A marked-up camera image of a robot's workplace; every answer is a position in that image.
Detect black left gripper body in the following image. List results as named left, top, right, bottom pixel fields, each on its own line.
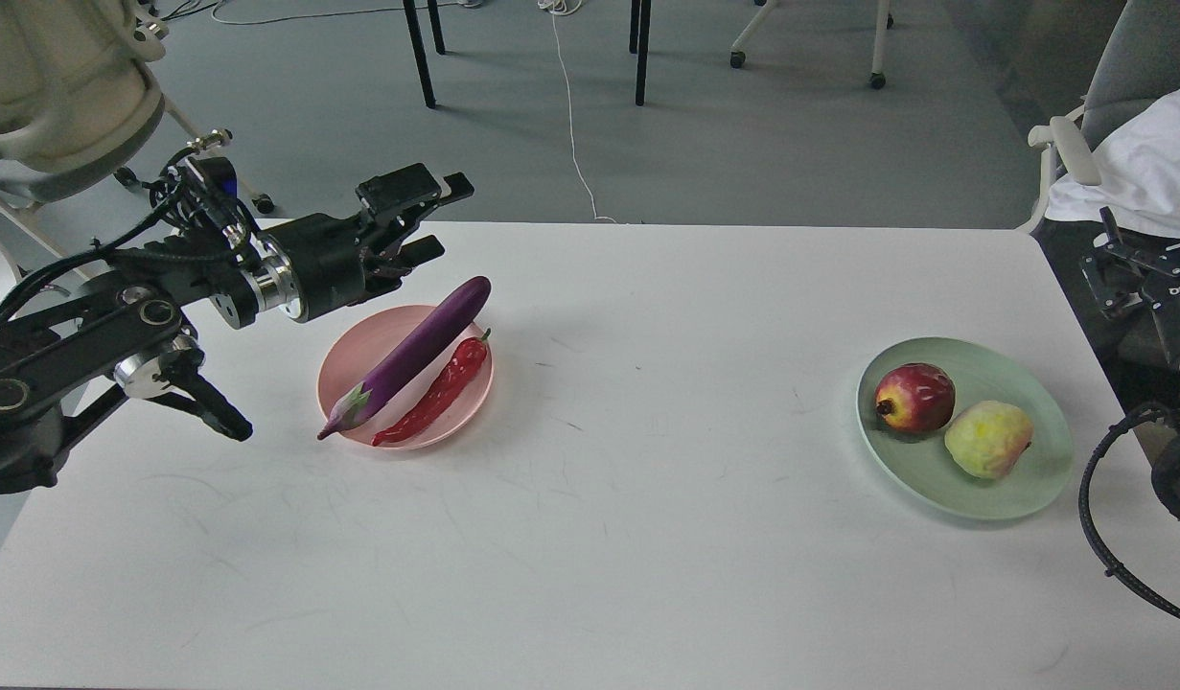
left=258, top=213, right=404, bottom=323

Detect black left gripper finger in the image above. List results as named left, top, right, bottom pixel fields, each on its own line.
left=369, top=236, right=446, bottom=288
left=356, top=163, right=474, bottom=241

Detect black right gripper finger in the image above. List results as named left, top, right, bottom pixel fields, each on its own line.
left=1081, top=206, right=1180, bottom=320

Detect purple eggplant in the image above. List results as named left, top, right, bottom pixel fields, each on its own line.
left=317, top=276, right=492, bottom=440

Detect red chili pepper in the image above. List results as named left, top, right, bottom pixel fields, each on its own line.
left=371, top=328, right=494, bottom=451

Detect red pomegranate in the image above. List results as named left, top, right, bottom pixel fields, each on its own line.
left=871, top=362, right=957, bottom=435

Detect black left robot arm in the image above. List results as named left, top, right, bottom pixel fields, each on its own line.
left=0, top=132, right=474, bottom=497

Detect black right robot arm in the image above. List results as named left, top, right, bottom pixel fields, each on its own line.
left=1080, top=208, right=1180, bottom=519

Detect pink plastic plate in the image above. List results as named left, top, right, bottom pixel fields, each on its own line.
left=316, top=305, right=494, bottom=451

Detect person in white shirt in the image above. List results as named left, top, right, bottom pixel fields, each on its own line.
left=1045, top=87, right=1180, bottom=241

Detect grey office chair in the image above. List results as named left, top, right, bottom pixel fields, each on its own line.
left=1016, top=1, right=1180, bottom=234

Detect black table legs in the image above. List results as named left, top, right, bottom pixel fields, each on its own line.
left=398, top=1, right=654, bottom=114

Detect beige office chair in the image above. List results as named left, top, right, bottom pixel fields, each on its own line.
left=0, top=1, right=232, bottom=257

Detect white rolling chair base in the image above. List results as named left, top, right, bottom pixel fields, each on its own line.
left=727, top=1, right=896, bottom=91

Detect white floor cable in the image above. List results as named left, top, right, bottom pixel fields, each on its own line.
left=537, top=0, right=617, bottom=224

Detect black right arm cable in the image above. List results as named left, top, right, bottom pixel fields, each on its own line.
left=1079, top=402, right=1180, bottom=632

